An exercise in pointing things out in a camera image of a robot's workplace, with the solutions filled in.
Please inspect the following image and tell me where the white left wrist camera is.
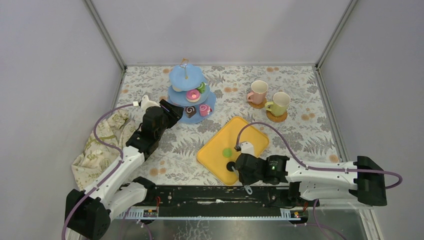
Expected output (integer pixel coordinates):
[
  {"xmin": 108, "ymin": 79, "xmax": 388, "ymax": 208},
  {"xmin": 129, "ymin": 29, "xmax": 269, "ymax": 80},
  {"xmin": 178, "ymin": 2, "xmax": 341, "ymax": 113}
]
[{"xmin": 137, "ymin": 94, "xmax": 161, "ymax": 111}]

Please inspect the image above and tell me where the green macaron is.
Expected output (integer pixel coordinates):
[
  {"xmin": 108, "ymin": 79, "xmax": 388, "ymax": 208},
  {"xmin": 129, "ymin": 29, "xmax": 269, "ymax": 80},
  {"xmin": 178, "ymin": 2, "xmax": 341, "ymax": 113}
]
[{"xmin": 222, "ymin": 147, "xmax": 233, "ymax": 158}]

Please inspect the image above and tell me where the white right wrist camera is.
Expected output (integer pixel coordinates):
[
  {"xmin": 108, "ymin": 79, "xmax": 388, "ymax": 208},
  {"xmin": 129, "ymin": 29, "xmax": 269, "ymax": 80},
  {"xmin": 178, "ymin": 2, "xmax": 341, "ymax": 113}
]
[{"xmin": 239, "ymin": 141, "xmax": 255, "ymax": 156}]

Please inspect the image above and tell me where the pink ceramic mug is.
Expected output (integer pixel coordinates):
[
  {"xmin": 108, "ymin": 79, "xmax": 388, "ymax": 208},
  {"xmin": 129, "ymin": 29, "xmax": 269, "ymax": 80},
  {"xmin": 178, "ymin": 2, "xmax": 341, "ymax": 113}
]
[{"xmin": 246, "ymin": 80, "xmax": 269, "ymax": 105}]

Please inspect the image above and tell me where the green ceramic mug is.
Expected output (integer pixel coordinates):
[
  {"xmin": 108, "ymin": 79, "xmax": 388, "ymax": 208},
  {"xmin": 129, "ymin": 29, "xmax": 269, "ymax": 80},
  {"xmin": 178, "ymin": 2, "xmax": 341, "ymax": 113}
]
[{"xmin": 264, "ymin": 92, "xmax": 291, "ymax": 117}]

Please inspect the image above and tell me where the pink swirl roll cake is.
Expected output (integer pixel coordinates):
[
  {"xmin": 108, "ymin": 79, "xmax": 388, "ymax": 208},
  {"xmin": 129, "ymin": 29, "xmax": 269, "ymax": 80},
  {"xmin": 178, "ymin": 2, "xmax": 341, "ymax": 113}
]
[{"xmin": 198, "ymin": 104, "xmax": 213, "ymax": 117}]

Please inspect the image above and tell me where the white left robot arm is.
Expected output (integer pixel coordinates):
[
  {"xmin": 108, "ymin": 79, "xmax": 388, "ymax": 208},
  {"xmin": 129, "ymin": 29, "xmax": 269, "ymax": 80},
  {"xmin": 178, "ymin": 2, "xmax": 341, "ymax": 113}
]
[{"xmin": 61, "ymin": 95, "xmax": 184, "ymax": 240}]

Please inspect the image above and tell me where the yellow serving tray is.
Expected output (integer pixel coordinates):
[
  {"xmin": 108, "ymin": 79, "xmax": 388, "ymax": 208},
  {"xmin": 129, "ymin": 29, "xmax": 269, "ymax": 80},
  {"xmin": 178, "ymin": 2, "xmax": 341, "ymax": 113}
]
[{"xmin": 196, "ymin": 116, "xmax": 269, "ymax": 186}]

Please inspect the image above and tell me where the green swirl roll cake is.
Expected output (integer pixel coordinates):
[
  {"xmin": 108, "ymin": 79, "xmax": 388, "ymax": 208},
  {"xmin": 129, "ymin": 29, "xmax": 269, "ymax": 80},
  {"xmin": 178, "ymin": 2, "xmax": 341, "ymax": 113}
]
[{"xmin": 196, "ymin": 82, "xmax": 207, "ymax": 94}]

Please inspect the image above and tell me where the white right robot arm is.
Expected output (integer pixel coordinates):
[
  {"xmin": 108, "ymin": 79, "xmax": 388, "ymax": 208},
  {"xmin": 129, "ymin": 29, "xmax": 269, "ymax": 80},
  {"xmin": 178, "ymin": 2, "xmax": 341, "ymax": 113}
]
[{"xmin": 234, "ymin": 153, "xmax": 387, "ymax": 206}]

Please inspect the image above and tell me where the chocolate swirl roll cake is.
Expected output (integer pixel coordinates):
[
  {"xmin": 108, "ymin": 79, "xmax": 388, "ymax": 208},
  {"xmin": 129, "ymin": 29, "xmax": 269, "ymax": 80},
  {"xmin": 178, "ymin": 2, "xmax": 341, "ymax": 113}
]
[{"xmin": 184, "ymin": 106, "xmax": 197, "ymax": 119}]

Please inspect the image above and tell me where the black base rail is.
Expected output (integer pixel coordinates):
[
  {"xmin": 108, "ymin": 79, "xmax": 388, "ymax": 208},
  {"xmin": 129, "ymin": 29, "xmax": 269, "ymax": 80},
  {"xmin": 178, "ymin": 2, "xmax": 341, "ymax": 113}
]
[{"xmin": 137, "ymin": 185, "xmax": 320, "ymax": 221}]

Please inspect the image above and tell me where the floral tablecloth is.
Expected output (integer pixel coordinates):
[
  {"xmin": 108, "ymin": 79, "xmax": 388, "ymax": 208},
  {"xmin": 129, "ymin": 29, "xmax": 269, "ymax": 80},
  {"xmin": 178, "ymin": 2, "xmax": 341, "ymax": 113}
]
[{"xmin": 132, "ymin": 66, "xmax": 343, "ymax": 185}]

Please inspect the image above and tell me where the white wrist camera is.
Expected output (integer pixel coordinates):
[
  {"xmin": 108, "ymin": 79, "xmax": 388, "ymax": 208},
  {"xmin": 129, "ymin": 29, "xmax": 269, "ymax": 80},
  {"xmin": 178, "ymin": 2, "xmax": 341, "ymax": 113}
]
[
  {"xmin": 239, "ymin": 141, "xmax": 255, "ymax": 156},
  {"xmin": 137, "ymin": 94, "xmax": 161, "ymax": 111}
]

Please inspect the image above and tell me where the pink sprinkled donut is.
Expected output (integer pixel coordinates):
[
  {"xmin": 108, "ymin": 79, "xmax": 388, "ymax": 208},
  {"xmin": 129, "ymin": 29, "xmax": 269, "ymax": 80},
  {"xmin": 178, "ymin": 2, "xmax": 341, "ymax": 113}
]
[{"xmin": 185, "ymin": 89, "xmax": 201, "ymax": 103}]

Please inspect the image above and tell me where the black sandwich cookie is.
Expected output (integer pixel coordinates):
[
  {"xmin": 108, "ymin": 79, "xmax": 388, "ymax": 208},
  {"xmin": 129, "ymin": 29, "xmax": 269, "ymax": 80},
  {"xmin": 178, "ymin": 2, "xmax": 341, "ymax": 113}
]
[{"xmin": 226, "ymin": 161, "xmax": 235, "ymax": 172}]

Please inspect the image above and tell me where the white glazed donut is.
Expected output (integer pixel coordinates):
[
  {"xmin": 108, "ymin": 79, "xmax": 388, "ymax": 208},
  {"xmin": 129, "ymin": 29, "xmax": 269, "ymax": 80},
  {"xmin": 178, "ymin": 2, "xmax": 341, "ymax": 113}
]
[{"xmin": 172, "ymin": 85, "xmax": 182, "ymax": 92}]

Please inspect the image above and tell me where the woven rattan coaster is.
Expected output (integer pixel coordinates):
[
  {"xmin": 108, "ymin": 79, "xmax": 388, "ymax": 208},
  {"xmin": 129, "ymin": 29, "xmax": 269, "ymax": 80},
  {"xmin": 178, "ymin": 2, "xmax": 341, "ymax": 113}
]
[
  {"xmin": 266, "ymin": 111, "xmax": 288, "ymax": 123},
  {"xmin": 247, "ymin": 99, "xmax": 267, "ymax": 109}
]

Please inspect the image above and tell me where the blue three-tier cake stand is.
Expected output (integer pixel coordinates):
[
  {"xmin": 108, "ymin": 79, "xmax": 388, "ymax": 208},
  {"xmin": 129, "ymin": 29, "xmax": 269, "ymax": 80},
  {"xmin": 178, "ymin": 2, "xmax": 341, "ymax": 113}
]
[{"xmin": 168, "ymin": 58, "xmax": 217, "ymax": 124}]

